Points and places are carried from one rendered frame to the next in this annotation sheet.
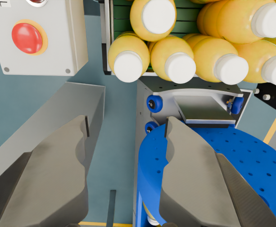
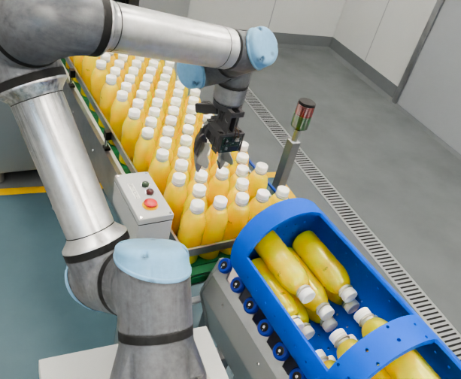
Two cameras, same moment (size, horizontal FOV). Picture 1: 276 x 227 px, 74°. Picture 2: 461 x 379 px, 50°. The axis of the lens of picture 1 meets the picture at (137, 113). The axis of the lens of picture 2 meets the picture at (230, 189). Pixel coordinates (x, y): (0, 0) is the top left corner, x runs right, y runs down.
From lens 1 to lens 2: 1.29 m
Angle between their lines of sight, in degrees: 76
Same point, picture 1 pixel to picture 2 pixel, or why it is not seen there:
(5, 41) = (139, 207)
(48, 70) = (161, 213)
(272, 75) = (259, 194)
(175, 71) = (219, 199)
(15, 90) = not seen: outside the picture
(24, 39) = (150, 201)
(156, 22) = (200, 189)
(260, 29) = (240, 185)
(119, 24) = not seen: hidden behind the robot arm
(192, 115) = not seen: hidden behind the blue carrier
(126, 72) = (198, 204)
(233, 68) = (241, 195)
